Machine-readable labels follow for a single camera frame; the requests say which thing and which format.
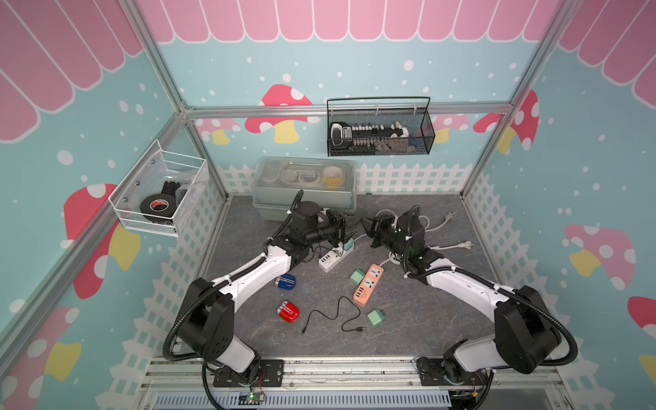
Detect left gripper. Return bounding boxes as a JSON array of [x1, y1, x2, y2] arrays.
[[306, 208, 360, 249]]

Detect black usb cable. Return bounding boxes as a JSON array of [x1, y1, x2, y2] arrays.
[[299, 240, 345, 263], [299, 295, 366, 335], [346, 224, 375, 246]]

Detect teal USB charger adapter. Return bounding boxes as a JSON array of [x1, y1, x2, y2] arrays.
[[343, 239, 355, 251]]

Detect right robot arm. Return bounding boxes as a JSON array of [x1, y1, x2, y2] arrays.
[[360, 206, 579, 384]]

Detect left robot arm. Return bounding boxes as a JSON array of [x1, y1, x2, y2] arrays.
[[162, 191, 359, 382]]

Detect white power strip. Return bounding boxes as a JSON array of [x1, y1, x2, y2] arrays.
[[319, 245, 344, 273]]

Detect green translucent storage box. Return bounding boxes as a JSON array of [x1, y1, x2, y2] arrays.
[[251, 157, 357, 221]]

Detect green adapter beside orange strip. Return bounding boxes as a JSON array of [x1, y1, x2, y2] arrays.
[[350, 269, 366, 286]]

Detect orange power strip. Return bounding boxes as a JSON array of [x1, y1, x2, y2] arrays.
[[353, 264, 384, 308]]

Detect green adapter front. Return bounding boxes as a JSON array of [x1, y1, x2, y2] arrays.
[[367, 309, 385, 326]]

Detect black tape roll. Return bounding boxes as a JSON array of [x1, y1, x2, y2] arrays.
[[139, 193, 177, 223]]

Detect white power cord rear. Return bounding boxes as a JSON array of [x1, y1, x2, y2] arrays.
[[375, 208, 458, 235]]

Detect white power cord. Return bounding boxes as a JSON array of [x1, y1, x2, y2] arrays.
[[375, 208, 458, 235], [388, 239, 473, 266]]

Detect white power cord front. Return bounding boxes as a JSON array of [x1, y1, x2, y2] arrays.
[[388, 239, 473, 266]]

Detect black wire mesh basket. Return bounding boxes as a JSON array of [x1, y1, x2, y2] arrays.
[[326, 97, 436, 156]]

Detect black USB cable front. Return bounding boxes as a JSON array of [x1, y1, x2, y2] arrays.
[[299, 295, 366, 335]]

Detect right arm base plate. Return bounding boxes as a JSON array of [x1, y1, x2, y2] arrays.
[[416, 356, 488, 387]]

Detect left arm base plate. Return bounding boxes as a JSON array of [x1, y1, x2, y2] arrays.
[[213, 359, 285, 388]]

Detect white wire basket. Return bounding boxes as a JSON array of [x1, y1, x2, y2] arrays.
[[109, 141, 209, 237]]

